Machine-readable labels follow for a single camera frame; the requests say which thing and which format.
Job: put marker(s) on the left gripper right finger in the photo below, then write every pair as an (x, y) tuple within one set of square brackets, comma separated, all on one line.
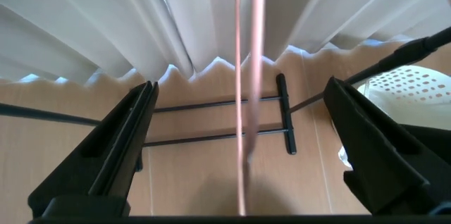
[(387, 181)]

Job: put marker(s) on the white laundry basket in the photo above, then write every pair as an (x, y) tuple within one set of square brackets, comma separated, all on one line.
[(405, 90)]

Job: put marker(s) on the beige curtain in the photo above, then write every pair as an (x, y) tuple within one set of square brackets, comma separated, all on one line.
[(105, 16)]

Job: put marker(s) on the black clothes rack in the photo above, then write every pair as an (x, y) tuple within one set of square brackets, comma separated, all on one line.
[(286, 111)]

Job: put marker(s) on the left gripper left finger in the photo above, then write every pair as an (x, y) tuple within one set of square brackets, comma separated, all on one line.
[(67, 185)]

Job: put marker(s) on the white printed t-shirt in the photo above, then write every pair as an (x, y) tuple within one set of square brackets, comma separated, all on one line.
[(345, 157)]

